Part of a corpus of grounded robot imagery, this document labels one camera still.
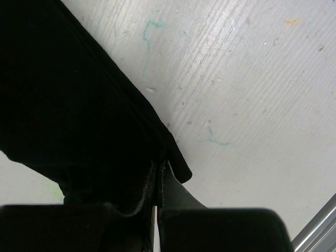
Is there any black garment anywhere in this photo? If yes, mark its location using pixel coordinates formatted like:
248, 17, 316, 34
1, 1, 192, 215

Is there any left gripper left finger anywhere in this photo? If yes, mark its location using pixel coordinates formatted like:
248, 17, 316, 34
1, 162, 156, 251

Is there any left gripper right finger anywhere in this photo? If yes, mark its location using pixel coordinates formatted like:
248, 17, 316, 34
157, 161, 293, 251

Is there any aluminium mounting rail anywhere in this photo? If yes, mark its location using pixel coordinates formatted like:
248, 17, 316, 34
292, 195, 336, 252

